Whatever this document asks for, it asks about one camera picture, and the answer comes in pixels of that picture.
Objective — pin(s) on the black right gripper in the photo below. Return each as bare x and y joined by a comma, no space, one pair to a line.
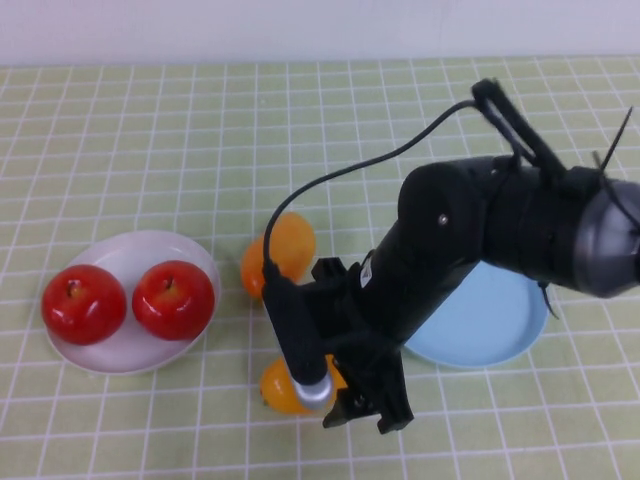
395,300

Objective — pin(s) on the large yellow-orange plastic mango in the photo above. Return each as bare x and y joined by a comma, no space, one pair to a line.
277,387

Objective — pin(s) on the small deep orange plastic mango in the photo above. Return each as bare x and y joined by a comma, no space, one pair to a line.
295,240

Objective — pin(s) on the red plastic apple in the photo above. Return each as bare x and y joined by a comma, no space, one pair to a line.
82,305
172,300

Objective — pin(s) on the light blue round plastic plate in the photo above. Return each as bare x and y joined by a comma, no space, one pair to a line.
490,325

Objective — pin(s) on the white round plastic plate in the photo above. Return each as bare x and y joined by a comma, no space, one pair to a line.
125,352

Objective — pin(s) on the green white checked tablecloth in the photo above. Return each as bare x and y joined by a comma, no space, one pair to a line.
150,150

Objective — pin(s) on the long black zip tie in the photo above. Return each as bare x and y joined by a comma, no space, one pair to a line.
620,135

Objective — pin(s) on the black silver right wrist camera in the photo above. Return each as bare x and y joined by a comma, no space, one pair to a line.
295,330

